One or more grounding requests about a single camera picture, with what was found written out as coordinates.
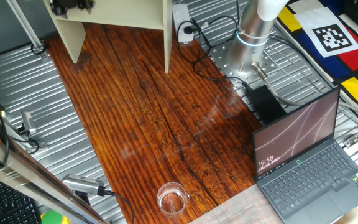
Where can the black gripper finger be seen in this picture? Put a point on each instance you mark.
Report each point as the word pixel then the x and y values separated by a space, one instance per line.
pixel 59 11
pixel 88 6

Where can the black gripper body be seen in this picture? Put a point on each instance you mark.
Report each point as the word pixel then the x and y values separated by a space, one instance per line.
pixel 70 2

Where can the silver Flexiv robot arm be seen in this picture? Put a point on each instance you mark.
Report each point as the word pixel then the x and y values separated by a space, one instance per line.
pixel 247 46

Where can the beige wooden shelf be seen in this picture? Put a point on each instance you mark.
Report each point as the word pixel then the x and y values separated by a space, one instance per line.
pixel 120 15

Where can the white power strip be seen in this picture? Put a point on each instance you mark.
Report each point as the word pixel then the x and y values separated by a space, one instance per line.
pixel 181 12

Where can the brown wood grain board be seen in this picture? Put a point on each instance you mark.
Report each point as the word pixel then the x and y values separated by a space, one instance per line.
pixel 135 140

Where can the metal framed glass panel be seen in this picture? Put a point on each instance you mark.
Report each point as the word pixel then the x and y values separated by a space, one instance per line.
pixel 11 168

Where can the black keyboard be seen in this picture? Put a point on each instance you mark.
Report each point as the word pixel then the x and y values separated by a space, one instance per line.
pixel 11 205

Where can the black power adapter brick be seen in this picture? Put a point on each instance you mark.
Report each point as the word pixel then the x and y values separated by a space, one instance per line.
pixel 264 104

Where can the green yellow ball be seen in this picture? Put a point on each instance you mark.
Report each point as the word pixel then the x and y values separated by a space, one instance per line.
pixel 53 217

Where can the clear glass beaker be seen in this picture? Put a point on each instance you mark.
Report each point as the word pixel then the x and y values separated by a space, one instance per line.
pixel 172 199

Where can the white marker tag sheet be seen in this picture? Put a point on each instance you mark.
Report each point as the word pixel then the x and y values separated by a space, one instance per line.
pixel 331 37

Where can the colour block patterned cloth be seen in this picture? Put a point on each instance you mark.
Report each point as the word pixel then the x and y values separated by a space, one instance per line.
pixel 331 67

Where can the translucent plastic sheet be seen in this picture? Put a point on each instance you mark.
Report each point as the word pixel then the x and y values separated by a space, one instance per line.
pixel 238 208

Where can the dark grey laptop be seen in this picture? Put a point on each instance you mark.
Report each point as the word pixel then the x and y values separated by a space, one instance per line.
pixel 306 180

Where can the aluminium post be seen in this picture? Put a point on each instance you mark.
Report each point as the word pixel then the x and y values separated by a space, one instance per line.
pixel 28 28

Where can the small grey camera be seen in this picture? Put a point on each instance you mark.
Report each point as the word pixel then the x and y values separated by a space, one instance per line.
pixel 27 121

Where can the aluminium camera mount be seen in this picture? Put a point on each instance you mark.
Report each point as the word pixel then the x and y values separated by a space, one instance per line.
pixel 43 144

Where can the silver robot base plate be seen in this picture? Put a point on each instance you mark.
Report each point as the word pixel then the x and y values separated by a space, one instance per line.
pixel 219 56

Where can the silver ribbed camera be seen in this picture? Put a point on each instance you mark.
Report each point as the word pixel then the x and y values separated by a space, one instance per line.
pixel 79 184

